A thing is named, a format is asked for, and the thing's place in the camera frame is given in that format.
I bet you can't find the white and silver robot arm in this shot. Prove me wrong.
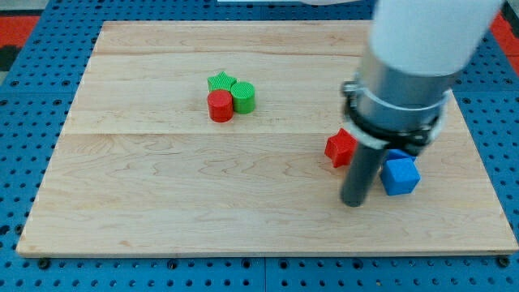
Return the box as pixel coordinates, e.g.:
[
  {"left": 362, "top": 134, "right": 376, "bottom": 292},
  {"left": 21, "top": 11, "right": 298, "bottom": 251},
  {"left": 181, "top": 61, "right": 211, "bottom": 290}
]
[{"left": 344, "top": 0, "right": 503, "bottom": 156}]

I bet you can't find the green star block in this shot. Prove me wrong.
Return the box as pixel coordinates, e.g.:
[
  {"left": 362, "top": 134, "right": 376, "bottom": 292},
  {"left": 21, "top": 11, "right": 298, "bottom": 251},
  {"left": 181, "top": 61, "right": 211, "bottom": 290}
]
[{"left": 207, "top": 71, "right": 238, "bottom": 92}]

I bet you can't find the red star block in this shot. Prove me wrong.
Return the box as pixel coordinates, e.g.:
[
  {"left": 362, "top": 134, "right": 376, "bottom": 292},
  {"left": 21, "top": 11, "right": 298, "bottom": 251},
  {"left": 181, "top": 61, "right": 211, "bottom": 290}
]
[{"left": 324, "top": 128, "right": 358, "bottom": 168}]

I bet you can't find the green cylinder block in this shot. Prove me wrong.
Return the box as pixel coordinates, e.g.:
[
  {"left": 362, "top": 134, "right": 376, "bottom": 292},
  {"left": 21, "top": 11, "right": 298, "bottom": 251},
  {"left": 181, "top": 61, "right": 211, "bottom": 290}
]
[{"left": 230, "top": 81, "right": 255, "bottom": 114}]

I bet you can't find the red cylinder block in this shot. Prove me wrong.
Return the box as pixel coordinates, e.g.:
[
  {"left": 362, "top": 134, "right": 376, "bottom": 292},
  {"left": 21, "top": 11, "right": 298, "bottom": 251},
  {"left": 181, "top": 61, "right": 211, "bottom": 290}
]
[{"left": 207, "top": 89, "right": 234, "bottom": 122}]

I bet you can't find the dark grey cylindrical pointer rod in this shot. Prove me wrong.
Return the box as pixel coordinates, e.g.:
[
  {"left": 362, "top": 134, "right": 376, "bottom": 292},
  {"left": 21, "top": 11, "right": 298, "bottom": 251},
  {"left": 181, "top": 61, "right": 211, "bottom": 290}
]
[{"left": 341, "top": 144, "right": 387, "bottom": 207}]

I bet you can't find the light wooden board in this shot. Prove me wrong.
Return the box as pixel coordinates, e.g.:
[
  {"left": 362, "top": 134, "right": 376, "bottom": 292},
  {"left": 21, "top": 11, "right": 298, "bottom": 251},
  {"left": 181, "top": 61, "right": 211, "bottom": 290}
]
[{"left": 17, "top": 20, "right": 518, "bottom": 258}]

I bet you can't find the blue block behind cube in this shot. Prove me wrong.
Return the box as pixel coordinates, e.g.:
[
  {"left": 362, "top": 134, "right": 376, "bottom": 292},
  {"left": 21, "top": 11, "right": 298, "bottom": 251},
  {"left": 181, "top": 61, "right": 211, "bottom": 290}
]
[{"left": 385, "top": 149, "right": 417, "bottom": 161}]

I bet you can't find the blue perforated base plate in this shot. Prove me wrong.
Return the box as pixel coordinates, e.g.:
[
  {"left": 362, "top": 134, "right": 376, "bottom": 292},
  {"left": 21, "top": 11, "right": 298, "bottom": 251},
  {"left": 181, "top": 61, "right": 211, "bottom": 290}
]
[{"left": 1, "top": 0, "right": 518, "bottom": 291}]

